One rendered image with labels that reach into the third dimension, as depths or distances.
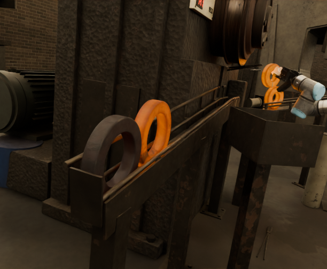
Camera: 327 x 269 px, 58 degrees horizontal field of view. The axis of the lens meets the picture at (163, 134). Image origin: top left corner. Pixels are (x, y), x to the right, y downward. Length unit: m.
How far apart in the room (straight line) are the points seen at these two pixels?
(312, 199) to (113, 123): 1.91
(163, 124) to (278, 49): 3.62
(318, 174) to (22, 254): 1.83
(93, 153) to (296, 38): 3.92
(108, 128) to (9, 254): 0.99
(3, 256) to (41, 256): 0.15
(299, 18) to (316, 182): 2.56
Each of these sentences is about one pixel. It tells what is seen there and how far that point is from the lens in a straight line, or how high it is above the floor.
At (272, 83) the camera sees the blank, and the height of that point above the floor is 0.80.
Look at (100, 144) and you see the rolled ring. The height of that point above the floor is 0.69.
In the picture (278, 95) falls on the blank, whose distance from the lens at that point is 2.16.
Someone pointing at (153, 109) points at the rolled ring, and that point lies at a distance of 0.73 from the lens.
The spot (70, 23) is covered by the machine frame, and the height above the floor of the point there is 0.96.
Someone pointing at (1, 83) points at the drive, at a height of 0.61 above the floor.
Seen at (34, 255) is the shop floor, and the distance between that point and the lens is 1.44.
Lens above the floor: 0.85
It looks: 14 degrees down
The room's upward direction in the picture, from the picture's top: 7 degrees clockwise
